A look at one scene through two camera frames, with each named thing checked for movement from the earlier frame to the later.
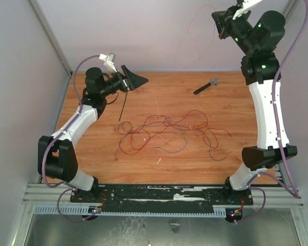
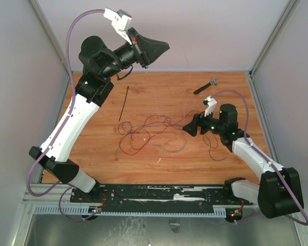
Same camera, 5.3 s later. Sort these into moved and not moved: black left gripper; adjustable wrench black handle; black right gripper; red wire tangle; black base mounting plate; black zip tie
Moved: black left gripper; black right gripper
Not moved: adjustable wrench black handle; red wire tangle; black zip tie; black base mounting plate
